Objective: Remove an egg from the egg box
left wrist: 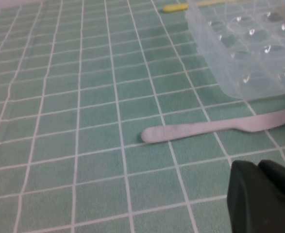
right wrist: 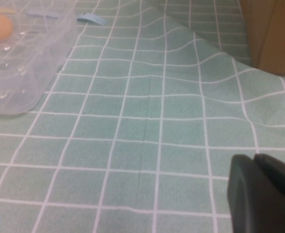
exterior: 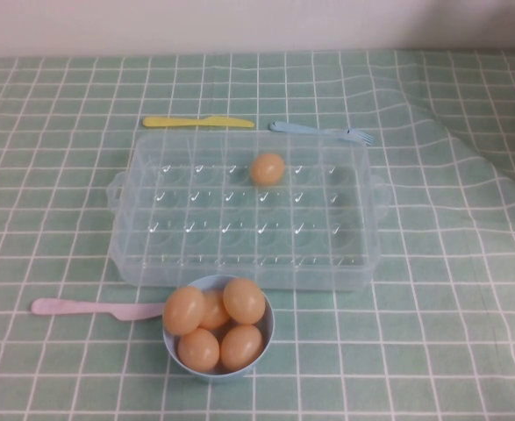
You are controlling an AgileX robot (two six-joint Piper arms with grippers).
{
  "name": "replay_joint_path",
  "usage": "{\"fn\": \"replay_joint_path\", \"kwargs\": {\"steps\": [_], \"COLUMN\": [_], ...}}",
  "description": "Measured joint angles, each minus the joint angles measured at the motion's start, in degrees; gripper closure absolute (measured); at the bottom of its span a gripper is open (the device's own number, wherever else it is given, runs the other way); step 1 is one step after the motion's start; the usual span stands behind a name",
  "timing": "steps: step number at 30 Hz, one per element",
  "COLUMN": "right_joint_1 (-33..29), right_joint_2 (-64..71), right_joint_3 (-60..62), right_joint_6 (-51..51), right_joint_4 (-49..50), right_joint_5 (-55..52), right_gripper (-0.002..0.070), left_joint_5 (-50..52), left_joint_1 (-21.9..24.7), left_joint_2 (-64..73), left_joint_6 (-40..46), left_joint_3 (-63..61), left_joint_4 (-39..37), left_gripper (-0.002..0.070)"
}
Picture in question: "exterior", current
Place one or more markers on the tan egg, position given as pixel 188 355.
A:
pixel 183 310
pixel 241 348
pixel 198 351
pixel 215 313
pixel 244 301
pixel 267 168

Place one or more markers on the light blue plastic fork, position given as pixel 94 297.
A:
pixel 301 129

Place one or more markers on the pink plastic knife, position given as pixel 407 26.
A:
pixel 86 307

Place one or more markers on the clear plastic egg box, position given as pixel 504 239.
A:
pixel 309 254

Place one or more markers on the light blue bowl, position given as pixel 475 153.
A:
pixel 169 351

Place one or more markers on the green checkered tablecloth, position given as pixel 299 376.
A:
pixel 437 307

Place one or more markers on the yellow plastic knife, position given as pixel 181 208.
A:
pixel 182 122

